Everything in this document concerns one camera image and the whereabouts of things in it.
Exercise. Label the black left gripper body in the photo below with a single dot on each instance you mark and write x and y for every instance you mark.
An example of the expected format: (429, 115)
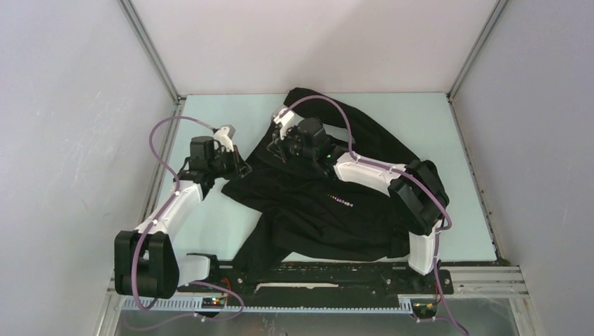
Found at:
(223, 165)

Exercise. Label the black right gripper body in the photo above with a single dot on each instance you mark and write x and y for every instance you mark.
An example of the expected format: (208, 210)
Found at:
(293, 145)

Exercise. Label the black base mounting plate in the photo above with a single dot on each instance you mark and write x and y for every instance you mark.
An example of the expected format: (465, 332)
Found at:
(331, 285)

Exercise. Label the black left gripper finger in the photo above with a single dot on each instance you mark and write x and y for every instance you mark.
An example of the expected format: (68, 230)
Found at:
(238, 170)
(236, 156)

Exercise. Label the aluminium frame rail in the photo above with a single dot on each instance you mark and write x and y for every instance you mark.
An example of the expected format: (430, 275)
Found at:
(489, 298)

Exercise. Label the black jacket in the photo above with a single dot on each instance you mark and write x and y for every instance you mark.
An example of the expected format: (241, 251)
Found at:
(318, 217)

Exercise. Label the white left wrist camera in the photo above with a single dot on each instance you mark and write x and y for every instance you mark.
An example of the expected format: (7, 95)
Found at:
(224, 135)

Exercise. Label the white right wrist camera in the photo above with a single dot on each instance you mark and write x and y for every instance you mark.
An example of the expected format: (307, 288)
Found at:
(283, 120)

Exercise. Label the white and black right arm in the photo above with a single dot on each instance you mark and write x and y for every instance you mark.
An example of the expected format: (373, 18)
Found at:
(415, 191)

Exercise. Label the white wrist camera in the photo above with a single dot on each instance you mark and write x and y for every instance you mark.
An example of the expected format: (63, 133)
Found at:
(283, 120)
(224, 135)

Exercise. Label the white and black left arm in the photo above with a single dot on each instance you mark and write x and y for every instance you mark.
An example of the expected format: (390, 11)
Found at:
(146, 264)

